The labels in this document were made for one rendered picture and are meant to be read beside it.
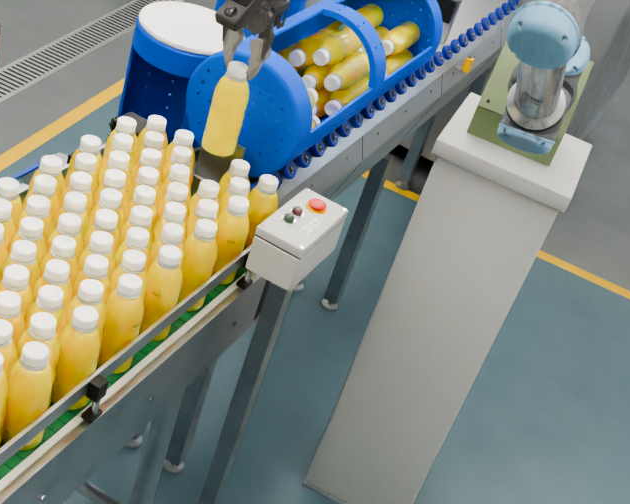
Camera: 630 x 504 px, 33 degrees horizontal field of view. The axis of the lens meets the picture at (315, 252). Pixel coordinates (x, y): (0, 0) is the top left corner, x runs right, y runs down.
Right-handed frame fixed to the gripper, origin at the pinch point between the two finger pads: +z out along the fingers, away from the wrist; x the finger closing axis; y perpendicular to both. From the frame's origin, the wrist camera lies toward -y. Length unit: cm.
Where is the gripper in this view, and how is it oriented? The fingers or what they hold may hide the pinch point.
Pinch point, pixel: (238, 69)
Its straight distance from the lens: 201.4
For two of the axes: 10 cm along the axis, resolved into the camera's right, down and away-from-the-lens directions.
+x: -8.5, -4.6, 2.5
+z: -2.7, 7.9, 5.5
